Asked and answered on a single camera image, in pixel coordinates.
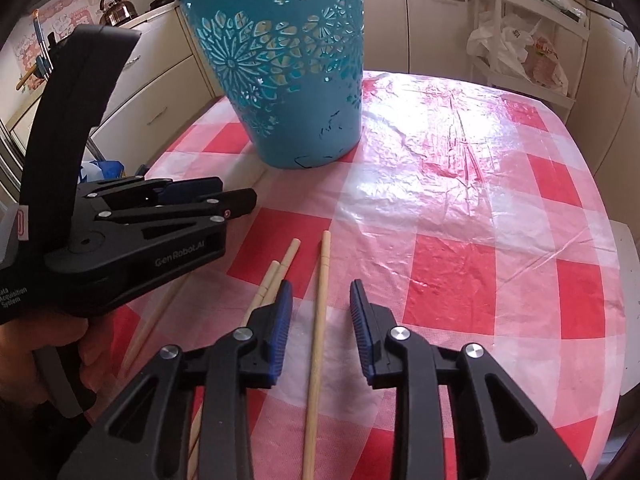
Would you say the wooden chopstick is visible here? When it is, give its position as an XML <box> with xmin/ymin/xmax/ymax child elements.
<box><xmin>120</xmin><ymin>273</ymin><xmax>190</xmax><ymax>376</ymax></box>
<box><xmin>241</xmin><ymin>260</ymin><xmax>280</xmax><ymax>326</ymax></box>
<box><xmin>302</xmin><ymin>231</ymin><xmax>331</xmax><ymax>480</ymax></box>
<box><xmin>186</xmin><ymin>238</ymin><xmax>300</xmax><ymax>479</ymax></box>

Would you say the teal perforated plastic basket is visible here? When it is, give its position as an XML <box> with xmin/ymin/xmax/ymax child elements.
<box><xmin>179</xmin><ymin>0</ymin><xmax>363</xmax><ymax>169</ymax></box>

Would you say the person left hand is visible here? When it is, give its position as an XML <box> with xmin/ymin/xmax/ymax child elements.
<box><xmin>1</xmin><ymin>311</ymin><xmax>114</xmax><ymax>410</ymax></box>

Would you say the blue white plastic bag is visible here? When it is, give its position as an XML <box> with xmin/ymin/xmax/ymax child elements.
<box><xmin>78</xmin><ymin>160</ymin><xmax>125</xmax><ymax>183</ymax></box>

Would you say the red white checkered tablecloth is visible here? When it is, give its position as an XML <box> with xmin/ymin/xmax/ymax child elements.
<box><xmin>99</xmin><ymin>73</ymin><xmax>625</xmax><ymax>479</ymax></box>

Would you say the copper kettle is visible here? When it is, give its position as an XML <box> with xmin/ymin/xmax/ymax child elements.
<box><xmin>99</xmin><ymin>0</ymin><xmax>138</xmax><ymax>26</ymax></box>

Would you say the white stool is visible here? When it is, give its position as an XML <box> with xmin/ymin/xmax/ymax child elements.
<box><xmin>610</xmin><ymin>220</ymin><xmax>640</xmax><ymax>396</ymax></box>

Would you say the white rolling storage cart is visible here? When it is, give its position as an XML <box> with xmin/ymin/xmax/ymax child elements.
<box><xmin>466</xmin><ymin>0</ymin><xmax>590</xmax><ymax>115</ymax></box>

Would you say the blue mop handle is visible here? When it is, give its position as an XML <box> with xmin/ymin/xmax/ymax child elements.
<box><xmin>32</xmin><ymin>10</ymin><xmax>52</xmax><ymax>80</ymax></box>

